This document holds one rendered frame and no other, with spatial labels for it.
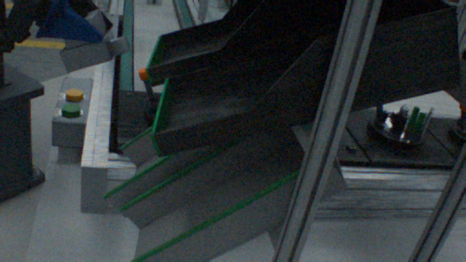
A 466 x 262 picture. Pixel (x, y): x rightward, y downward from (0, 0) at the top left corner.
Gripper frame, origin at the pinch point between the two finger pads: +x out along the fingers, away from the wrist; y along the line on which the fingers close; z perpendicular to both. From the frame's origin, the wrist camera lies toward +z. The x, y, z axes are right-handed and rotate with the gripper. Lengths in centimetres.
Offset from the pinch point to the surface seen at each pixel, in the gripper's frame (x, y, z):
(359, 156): 57, 25, -3
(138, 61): 12, 69, -30
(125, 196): 16.5, -6.3, -15.9
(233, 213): 23.0, -20.8, -0.3
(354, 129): 58, 37, -3
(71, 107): 3.6, 25.6, -27.8
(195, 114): 15.8, -14.1, 3.4
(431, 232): 42.7, -20.1, 8.8
